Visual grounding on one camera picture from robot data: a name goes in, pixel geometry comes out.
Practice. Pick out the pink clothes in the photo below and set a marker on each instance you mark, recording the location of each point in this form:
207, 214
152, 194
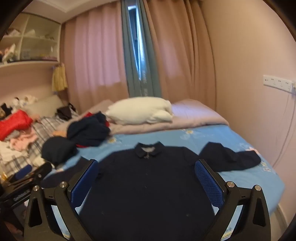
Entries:
22, 140

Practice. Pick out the grey headboard cushion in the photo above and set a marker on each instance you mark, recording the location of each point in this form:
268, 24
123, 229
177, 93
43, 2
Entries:
45, 104

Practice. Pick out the pile of navy clothes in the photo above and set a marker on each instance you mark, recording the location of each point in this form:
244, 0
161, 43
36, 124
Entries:
87, 132

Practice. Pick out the pink curtain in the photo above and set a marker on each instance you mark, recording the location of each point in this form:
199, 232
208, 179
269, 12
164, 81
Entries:
92, 58
180, 53

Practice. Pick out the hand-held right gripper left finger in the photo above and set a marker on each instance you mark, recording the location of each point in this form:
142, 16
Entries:
84, 183

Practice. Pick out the white shelf cabinet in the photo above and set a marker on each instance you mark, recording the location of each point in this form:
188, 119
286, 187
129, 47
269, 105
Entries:
34, 37

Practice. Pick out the teal curtain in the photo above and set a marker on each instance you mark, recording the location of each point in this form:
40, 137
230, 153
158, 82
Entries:
148, 69

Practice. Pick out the red puffy jacket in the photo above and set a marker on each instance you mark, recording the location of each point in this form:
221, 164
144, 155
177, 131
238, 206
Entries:
13, 124

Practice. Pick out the grey plaid blanket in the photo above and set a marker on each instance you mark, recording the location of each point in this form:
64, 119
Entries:
44, 126

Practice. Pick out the white cloth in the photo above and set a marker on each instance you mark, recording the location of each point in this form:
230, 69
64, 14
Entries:
59, 165

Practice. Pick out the white wall socket strip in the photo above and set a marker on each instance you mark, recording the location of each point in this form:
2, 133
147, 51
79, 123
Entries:
277, 81

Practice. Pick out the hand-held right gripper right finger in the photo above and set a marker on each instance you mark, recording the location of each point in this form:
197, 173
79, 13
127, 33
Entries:
209, 185

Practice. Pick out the pink quilt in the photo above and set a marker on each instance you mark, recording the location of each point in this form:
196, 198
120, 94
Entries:
194, 113

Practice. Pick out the cream fleece blanket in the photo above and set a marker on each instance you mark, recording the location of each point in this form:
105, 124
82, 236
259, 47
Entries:
141, 111

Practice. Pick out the yellow hanging dress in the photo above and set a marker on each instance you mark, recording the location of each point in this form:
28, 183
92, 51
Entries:
59, 77

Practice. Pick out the stuffed toys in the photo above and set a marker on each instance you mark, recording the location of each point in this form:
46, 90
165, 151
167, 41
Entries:
25, 100

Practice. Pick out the black garment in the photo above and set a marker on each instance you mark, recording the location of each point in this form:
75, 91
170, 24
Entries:
66, 111

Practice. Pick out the blue floral bed sheet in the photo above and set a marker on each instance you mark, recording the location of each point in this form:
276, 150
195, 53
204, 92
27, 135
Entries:
242, 176

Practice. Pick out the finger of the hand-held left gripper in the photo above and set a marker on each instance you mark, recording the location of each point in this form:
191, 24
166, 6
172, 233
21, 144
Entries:
34, 173

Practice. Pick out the navy collared shirt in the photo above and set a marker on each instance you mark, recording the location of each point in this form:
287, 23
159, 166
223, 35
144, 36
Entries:
148, 185

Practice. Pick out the folded navy garment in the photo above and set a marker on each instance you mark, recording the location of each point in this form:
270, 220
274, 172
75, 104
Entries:
59, 149

